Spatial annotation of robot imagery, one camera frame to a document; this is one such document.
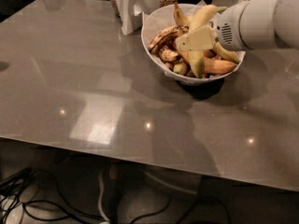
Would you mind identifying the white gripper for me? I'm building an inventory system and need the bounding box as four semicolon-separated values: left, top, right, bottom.
175;0;250;51

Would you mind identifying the large yellow-green banana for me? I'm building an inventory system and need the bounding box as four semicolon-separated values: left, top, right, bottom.
187;5;226;78

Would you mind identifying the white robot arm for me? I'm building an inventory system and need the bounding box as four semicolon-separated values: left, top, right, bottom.
176;0;299;51

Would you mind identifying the yellow banana right side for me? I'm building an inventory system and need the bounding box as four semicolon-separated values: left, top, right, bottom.
213;42;240;63

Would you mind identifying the upright brown-tipped banana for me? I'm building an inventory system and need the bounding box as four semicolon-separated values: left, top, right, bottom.
173;2;189;26

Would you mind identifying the orange ripe banana bottom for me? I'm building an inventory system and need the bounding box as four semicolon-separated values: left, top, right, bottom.
204;56;237;75

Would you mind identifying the small green-yellow banana piece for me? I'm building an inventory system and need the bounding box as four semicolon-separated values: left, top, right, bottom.
173;62;188;76

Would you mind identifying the small bruised banana piece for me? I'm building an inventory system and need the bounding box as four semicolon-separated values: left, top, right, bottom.
158;46;179;63

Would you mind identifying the brown spotted banana left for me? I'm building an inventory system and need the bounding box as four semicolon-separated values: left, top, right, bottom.
149;25;189;54

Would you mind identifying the white paper-lined bowl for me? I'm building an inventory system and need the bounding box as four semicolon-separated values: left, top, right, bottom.
141;5;246;86

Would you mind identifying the white floor cable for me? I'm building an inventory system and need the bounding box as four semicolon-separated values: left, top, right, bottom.
97;168;113;222

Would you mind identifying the black floor cable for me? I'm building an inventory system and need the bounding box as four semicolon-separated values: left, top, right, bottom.
21;193;233;224

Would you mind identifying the black cable bundle left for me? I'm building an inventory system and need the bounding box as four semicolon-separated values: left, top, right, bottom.
0;166;64;224

